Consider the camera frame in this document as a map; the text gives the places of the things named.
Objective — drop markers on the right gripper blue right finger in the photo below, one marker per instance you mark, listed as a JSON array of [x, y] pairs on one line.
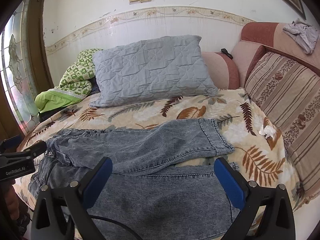
[[243, 196]]

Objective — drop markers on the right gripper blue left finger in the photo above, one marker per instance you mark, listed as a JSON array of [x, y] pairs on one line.
[[83, 197]]

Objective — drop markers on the grey-blue denim pants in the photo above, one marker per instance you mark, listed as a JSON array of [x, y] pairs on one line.
[[149, 190]]

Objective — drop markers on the person's left hand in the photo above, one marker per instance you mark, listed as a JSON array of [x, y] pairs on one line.
[[11, 200]]

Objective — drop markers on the leaf-print beige bed blanket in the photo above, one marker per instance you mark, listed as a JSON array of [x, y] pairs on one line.
[[239, 118]]

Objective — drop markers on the crumpled white tissue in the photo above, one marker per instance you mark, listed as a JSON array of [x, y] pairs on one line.
[[267, 132]]

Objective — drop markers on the stained glass wooden door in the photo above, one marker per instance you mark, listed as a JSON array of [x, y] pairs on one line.
[[24, 67]]

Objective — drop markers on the green patterned folded quilt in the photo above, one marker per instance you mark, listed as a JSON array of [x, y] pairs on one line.
[[74, 85]]

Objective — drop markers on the striped floral cushion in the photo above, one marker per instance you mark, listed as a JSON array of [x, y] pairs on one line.
[[288, 93]]

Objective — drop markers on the small black object on headboard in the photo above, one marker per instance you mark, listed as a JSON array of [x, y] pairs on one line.
[[225, 52]]

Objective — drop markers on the grey quilted pillow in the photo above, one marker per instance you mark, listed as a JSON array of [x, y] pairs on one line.
[[154, 69]]

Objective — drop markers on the grey cloth on headboard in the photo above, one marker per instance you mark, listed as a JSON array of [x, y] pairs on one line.
[[305, 35]]

